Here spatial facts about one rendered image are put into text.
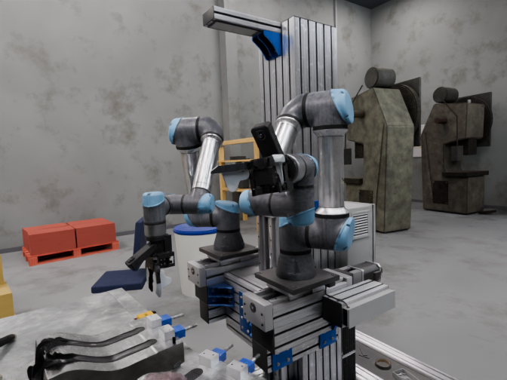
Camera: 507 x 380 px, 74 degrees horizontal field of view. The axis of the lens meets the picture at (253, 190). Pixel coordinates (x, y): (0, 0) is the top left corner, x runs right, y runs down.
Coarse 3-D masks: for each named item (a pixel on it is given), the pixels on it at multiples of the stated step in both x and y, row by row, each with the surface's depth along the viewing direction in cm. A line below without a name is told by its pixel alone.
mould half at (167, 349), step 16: (144, 320) 123; (48, 336) 105; (64, 336) 106; (80, 336) 110; (96, 336) 114; (112, 336) 113; (144, 336) 111; (176, 336) 110; (64, 352) 96; (80, 352) 98; (96, 352) 102; (112, 352) 104; (144, 352) 103; (160, 352) 102; (176, 352) 106; (16, 368) 101; (48, 368) 89; (64, 368) 88; (80, 368) 89; (96, 368) 92; (112, 368) 95; (128, 368) 97; (144, 368) 100; (160, 368) 103
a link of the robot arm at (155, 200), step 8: (152, 192) 116; (160, 192) 116; (144, 200) 114; (152, 200) 114; (160, 200) 115; (144, 208) 115; (152, 208) 114; (160, 208) 115; (168, 208) 121; (144, 216) 115; (152, 216) 114; (160, 216) 115; (144, 224) 116; (152, 224) 114; (160, 224) 115
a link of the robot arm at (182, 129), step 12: (180, 120) 145; (192, 120) 144; (168, 132) 146; (180, 132) 144; (192, 132) 143; (180, 144) 146; (192, 144) 147; (192, 156) 150; (192, 168) 152; (192, 180) 154; (192, 216) 160; (204, 216) 159
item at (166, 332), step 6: (168, 324) 113; (162, 330) 109; (168, 330) 109; (174, 330) 110; (180, 330) 112; (186, 330) 115; (162, 336) 109; (168, 336) 109; (174, 336) 110; (180, 336) 112
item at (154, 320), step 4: (148, 316) 120; (152, 316) 120; (156, 316) 120; (160, 316) 123; (164, 316) 123; (168, 316) 122; (176, 316) 124; (180, 316) 125; (148, 320) 119; (152, 320) 117; (156, 320) 117; (160, 320) 118; (164, 320) 120; (168, 320) 121; (148, 324) 119; (152, 324) 117; (156, 324) 117; (160, 324) 118; (164, 324) 120; (152, 328) 117
